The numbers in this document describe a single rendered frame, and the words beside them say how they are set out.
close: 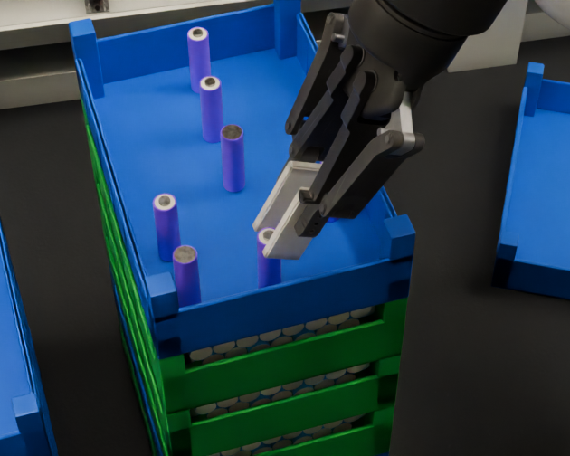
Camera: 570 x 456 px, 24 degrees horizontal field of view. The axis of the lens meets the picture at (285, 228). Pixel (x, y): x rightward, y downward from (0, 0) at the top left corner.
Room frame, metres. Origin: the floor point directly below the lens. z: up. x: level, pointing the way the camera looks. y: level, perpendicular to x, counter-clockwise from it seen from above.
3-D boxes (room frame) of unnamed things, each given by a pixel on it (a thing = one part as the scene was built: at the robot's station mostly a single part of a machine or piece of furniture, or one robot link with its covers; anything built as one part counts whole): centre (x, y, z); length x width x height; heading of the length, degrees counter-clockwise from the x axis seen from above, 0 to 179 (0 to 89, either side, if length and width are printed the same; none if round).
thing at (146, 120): (0.72, 0.04, 0.44); 0.30 x 0.20 x 0.08; 17
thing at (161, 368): (0.72, 0.04, 0.36); 0.30 x 0.20 x 0.08; 17
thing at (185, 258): (0.59, 0.07, 0.44); 0.02 x 0.02 x 0.06
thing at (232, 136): (0.72, 0.04, 0.44); 0.02 x 0.02 x 0.06
